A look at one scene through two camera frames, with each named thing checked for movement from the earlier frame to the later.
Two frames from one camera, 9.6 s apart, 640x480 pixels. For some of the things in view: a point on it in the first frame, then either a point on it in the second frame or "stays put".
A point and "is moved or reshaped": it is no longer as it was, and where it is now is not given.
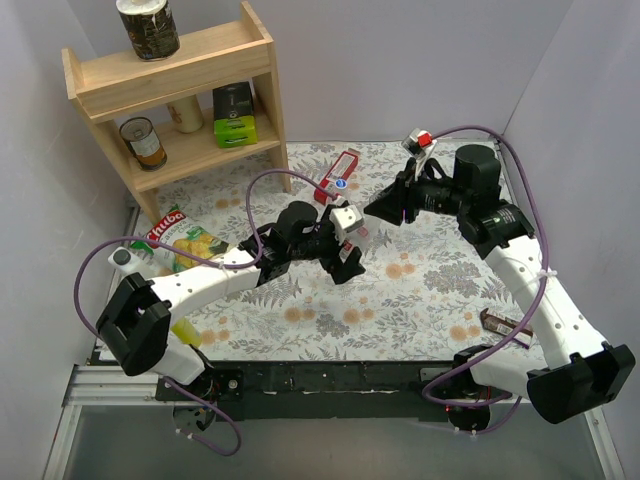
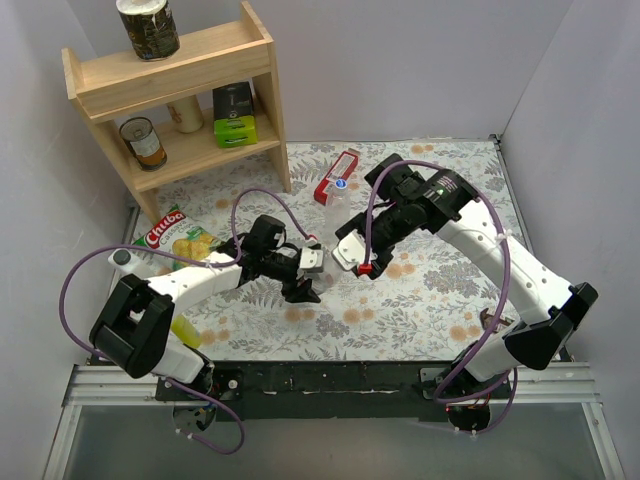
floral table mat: (413, 286) stays put
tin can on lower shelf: (143, 144) stays put
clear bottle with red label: (364, 237) is moved or reshaped
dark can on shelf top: (151, 28) stays put
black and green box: (233, 115) stays put
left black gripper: (332, 247) to (298, 279)
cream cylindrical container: (186, 114) stays put
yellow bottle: (186, 333) stays put
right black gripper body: (406, 195) to (376, 248)
